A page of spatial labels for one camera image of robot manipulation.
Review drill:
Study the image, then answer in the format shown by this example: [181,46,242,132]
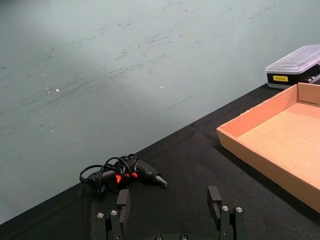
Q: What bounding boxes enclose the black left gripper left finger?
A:
[96,188,131,240]

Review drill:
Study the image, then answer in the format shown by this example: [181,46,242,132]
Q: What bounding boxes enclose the clear plastic case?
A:
[265,43,320,90]

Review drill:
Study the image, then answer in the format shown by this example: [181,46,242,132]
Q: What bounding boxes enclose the black table cloth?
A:
[0,80,320,240]

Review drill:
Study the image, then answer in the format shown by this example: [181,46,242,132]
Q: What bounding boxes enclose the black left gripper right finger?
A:
[206,185,247,240]

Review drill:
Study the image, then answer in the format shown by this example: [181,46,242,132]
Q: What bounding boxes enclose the black corded tool orange parts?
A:
[79,153,169,194]

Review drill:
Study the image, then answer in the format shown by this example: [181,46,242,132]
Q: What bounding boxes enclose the shallow brown cardboard tray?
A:
[216,82,320,214]

